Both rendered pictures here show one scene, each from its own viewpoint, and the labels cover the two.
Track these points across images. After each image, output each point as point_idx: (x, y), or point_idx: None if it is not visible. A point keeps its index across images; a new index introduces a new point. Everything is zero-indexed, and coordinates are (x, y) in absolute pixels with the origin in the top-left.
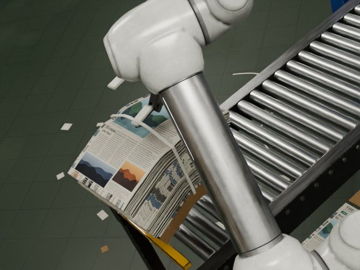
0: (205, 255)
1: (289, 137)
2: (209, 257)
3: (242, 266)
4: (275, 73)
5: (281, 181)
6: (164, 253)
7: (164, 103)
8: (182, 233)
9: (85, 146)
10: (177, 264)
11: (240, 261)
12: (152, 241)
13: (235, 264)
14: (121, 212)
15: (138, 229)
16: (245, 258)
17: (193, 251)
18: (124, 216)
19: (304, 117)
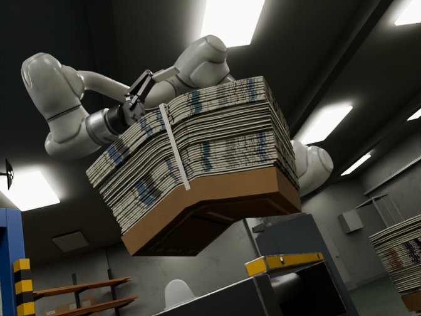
0: (294, 274)
1: None
2: (295, 273)
3: (295, 140)
4: None
5: None
6: (315, 257)
7: (233, 78)
8: (276, 277)
9: (215, 86)
10: (321, 259)
11: (293, 140)
12: (308, 255)
13: (296, 142)
14: (289, 138)
15: (299, 255)
16: (291, 141)
17: (296, 283)
18: (290, 165)
19: None
